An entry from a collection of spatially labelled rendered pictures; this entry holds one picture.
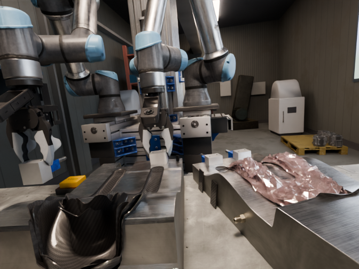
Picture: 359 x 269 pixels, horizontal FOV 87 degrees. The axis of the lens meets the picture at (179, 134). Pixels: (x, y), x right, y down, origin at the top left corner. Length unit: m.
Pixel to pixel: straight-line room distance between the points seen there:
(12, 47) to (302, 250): 0.64
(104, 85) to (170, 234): 0.96
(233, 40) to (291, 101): 3.48
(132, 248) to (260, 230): 0.21
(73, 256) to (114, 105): 0.88
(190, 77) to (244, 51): 6.74
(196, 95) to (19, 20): 0.68
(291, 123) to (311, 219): 4.99
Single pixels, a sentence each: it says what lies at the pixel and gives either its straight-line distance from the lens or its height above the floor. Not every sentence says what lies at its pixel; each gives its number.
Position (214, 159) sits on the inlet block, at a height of 0.87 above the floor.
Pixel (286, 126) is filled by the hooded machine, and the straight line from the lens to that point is 5.25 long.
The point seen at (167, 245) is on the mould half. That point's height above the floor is 0.90.
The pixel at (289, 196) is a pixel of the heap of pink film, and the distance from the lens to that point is 0.40.
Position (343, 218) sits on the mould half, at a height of 0.91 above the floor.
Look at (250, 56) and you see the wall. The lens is 7.67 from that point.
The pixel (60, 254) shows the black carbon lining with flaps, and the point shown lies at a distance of 0.35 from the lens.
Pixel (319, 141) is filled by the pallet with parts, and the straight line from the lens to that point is 3.86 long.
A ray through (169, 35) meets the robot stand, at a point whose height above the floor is 1.45.
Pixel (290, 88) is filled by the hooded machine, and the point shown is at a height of 1.12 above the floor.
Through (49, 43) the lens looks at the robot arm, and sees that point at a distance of 0.67.
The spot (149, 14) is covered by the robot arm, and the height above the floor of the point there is 1.39.
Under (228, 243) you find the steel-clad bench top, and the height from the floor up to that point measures 0.80.
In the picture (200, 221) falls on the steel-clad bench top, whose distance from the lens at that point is 0.47.
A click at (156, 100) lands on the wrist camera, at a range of 0.54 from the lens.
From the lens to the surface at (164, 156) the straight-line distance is 0.57.
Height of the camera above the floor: 1.07
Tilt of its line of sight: 10 degrees down
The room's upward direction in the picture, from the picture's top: 5 degrees counter-clockwise
